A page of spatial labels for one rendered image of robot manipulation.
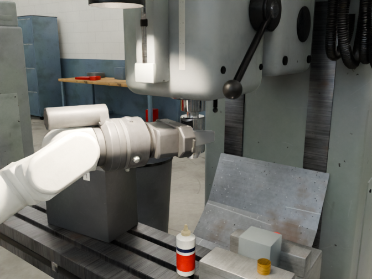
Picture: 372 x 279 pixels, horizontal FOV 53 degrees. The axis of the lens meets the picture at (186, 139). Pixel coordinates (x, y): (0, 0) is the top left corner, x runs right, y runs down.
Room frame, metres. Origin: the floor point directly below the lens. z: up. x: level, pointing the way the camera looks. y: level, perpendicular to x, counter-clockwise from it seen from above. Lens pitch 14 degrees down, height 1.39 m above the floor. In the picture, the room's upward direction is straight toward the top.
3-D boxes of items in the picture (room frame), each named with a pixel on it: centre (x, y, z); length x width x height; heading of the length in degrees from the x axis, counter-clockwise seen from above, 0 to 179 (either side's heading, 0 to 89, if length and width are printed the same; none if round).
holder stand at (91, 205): (0.93, 0.25, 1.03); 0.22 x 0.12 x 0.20; 60
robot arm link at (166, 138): (0.64, 0.07, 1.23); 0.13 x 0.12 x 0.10; 31
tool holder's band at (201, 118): (0.69, -0.01, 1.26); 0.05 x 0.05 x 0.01
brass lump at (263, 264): (0.54, -0.13, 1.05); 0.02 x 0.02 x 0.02
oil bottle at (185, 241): (0.71, 0.00, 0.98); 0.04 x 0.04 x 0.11
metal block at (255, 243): (0.60, -0.13, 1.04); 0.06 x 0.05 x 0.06; 55
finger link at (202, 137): (0.66, -0.03, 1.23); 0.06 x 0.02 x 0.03; 121
